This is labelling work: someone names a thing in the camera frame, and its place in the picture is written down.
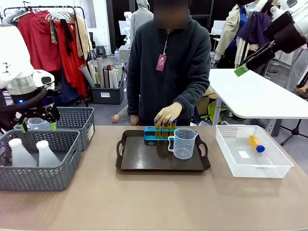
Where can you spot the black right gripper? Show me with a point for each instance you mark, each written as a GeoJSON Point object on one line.
{"type": "Point", "coordinates": [286, 33]}

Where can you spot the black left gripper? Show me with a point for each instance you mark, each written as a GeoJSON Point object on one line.
{"type": "Point", "coordinates": [29, 101]}

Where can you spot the yellow liquid tube blue cap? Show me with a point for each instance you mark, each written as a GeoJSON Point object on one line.
{"type": "Point", "coordinates": [256, 143]}
{"type": "Point", "coordinates": [157, 132]}
{"type": "Point", "coordinates": [173, 128]}
{"type": "Point", "coordinates": [165, 132]}

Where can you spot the clear plastic measuring jug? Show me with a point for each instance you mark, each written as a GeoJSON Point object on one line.
{"type": "Point", "coordinates": [184, 146]}

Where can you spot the person's right forearm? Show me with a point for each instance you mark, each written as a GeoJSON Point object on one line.
{"type": "Point", "coordinates": [132, 103]}

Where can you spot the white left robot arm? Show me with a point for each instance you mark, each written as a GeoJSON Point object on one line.
{"type": "Point", "coordinates": [14, 53]}

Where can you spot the person's left forearm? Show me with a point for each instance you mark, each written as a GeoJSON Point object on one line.
{"type": "Point", "coordinates": [195, 96]}

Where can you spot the person's right hand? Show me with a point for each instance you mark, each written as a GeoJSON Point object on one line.
{"type": "Point", "coordinates": [134, 120]}

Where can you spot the person's left hand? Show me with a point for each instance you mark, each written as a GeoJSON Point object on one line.
{"type": "Point", "coordinates": [168, 113]}

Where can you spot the clear plastic beaker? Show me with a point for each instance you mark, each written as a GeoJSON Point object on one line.
{"type": "Point", "coordinates": [38, 124]}

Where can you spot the mannequin in beige coat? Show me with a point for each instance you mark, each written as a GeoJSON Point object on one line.
{"type": "Point", "coordinates": [229, 36]}

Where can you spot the small grey plastic basket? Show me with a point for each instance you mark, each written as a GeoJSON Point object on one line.
{"type": "Point", "coordinates": [74, 120]}

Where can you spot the white conical flask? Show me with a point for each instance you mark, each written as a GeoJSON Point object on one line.
{"type": "Point", "coordinates": [48, 156]}
{"type": "Point", "coordinates": [20, 156]}

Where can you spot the white standing table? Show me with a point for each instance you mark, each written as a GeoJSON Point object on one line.
{"type": "Point", "coordinates": [260, 96]}

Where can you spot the long red dress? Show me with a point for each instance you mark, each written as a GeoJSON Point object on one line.
{"type": "Point", "coordinates": [72, 72]}

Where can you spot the large grey plastic basket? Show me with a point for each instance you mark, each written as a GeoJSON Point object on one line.
{"type": "Point", "coordinates": [36, 179]}

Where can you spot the dark grey storage bin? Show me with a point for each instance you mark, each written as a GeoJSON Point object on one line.
{"type": "Point", "coordinates": [106, 96]}

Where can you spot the lime green object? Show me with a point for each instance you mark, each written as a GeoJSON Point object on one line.
{"type": "Point", "coordinates": [213, 110]}

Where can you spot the cardboard box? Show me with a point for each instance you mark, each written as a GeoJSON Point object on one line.
{"type": "Point", "coordinates": [204, 103]}

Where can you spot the cream paper roll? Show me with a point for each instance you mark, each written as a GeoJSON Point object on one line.
{"type": "Point", "coordinates": [93, 71]}

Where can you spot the red hooded garment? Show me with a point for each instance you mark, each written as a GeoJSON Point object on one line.
{"type": "Point", "coordinates": [41, 43]}

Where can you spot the pale grey paper roll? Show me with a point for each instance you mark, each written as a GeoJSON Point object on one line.
{"type": "Point", "coordinates": [101, 72]}

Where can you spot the brown paper roll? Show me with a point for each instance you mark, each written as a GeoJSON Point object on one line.
{"type": "Point", "coordinates": [106, 78]}

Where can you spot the black floor stand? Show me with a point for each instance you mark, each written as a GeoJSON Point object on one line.
{"type": "Point", "coordinates": [294, 132]}

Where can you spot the white paper roll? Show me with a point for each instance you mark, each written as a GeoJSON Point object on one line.
{"type": "Point", "coordinates": [113, 79]}

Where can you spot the black hanging scarf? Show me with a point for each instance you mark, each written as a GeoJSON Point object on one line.
{"type": "Point", "coordinates": [67, 36]}

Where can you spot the beige hanging garment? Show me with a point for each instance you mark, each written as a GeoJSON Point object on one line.
{"type": "Point", "coordinates": [83, 38]}

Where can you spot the black step stool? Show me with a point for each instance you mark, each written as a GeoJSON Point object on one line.
{"type": "Point", "coordinates": [100, 51]}

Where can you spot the person in dark fleece jacket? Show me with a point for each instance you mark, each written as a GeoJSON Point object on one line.
{"type": "Point", "coordinates": [168, 84]}

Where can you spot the maroon hang tag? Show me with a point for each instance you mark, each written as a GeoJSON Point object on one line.
{"type": "Point", "coordinates": [161, 63]}

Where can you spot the white paper label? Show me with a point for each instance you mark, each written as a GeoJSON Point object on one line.
{"type": "Point", "coordinates": [244, 154]}

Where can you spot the grey hanging garment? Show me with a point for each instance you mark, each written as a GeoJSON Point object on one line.
{"type": "Point", "coordinates": [12, 18]}

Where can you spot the blue test tube rack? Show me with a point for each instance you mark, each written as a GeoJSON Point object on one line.
{"type": "Point", "coordinates": [150, 131]}

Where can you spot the dark brown serving tray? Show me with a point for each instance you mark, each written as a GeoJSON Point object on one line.
{"type": "Point", "coordinates": [144, 158]}

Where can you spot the white plastic mesh basket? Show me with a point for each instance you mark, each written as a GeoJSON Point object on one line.
{"type": "Point", "coordinates": [252, 168]}

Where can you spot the black metal clothes rack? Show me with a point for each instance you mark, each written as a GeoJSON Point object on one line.
{"type": "Point", "coordinates": [81, 14]}

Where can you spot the mannequin in grey hoodie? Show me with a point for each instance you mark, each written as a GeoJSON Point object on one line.
{"type": "Point", "coordinates": [142, 21]}

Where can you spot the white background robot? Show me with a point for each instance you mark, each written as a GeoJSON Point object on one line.
{"type": "Point", "coordinates": [128, 26]}

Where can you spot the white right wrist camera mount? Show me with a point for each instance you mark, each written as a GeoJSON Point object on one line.
{"type": "Point", "coordinates": [275, 13]}

